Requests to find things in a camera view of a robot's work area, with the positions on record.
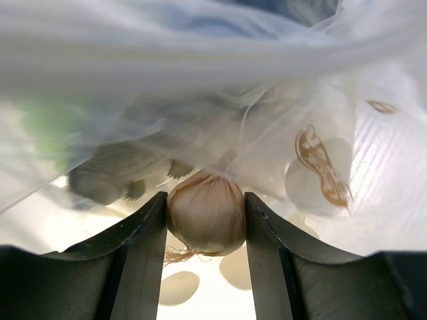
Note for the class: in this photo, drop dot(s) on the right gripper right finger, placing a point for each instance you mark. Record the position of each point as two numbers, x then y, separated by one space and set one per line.
296 276

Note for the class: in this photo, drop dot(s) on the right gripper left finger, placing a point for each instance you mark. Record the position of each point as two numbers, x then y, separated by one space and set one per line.
115 274

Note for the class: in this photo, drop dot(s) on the fake garlic bulb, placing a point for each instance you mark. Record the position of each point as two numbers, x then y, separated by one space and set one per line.
207 213

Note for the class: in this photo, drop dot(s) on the clear zip top bag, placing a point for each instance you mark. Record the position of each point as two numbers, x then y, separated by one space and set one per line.
332 136

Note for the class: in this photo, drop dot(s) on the dark fake eggplant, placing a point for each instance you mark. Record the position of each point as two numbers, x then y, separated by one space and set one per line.
145 138

